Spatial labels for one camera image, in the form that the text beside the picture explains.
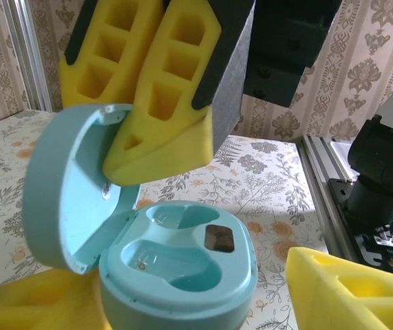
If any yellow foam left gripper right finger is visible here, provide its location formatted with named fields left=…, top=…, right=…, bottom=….
left=285, top=245, right=393, bottom=330

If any aluminium upright frame post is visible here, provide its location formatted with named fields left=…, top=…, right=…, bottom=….
left=1, top=0, right=54, bottom=113

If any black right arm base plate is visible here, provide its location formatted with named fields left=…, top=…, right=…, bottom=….
left=326, top=177, right=393, bottom=281

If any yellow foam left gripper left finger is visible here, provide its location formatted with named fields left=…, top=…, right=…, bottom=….
left=0, top=267, right=113, bottom=330

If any teal earbud charging case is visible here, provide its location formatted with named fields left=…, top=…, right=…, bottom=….
left=22, top=102, right=256, bottom=330

